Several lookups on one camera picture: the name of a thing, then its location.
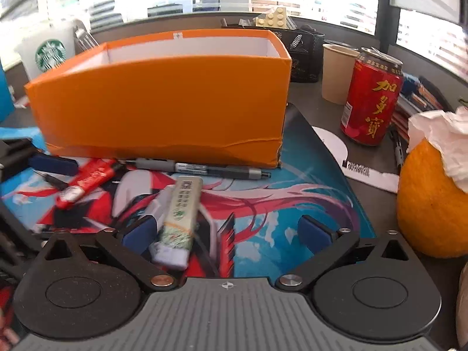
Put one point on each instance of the green and white tube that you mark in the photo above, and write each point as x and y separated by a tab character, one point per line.
181	219

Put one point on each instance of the cream building brick plate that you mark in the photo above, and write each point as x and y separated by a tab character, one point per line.
272	18

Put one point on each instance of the pale peach wrapper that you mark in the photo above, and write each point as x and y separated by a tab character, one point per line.
462	307

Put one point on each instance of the clear plastic cup green logo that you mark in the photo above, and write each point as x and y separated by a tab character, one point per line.
49	55

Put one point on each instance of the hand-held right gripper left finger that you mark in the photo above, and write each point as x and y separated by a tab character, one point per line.
137	233

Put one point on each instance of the printed anime desk mat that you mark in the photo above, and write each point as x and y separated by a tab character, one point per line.
278	204

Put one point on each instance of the red white tube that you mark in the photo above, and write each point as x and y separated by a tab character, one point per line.
89	182

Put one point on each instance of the beige paper cup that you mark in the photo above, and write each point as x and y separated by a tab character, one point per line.
336	76

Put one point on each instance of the blue snack packet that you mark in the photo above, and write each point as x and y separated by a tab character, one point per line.
410	82

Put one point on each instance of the red drink can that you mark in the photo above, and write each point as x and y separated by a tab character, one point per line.
371	106

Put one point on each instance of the black mesh desk organizer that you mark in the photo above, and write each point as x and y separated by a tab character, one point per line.
307	55

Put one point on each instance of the crumpled white tissue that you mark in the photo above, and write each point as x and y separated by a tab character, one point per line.
446	135

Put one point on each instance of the orange citrus fruit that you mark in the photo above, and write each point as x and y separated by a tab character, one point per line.
427	208

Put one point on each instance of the orange cardboard box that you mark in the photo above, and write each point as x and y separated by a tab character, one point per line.
157	106

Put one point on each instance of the clear acrylic sign holder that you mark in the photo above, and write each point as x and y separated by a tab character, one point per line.
86	36

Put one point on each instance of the white paper label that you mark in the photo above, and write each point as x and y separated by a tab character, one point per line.
358	172

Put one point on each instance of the blue paper folder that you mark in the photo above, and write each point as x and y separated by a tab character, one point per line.
5	91

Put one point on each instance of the white eraser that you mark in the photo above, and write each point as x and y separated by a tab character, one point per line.
159	204

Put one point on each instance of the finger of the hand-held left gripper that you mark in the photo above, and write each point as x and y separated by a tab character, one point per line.
18	230
55	164

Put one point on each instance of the black gel pen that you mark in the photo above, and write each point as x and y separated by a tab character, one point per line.
204	170

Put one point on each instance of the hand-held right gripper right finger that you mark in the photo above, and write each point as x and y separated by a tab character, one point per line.
313	234

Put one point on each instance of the red and white card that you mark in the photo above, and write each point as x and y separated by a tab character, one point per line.
22	101

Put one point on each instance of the stack of notebooks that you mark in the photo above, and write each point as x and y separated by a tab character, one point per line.
420	106

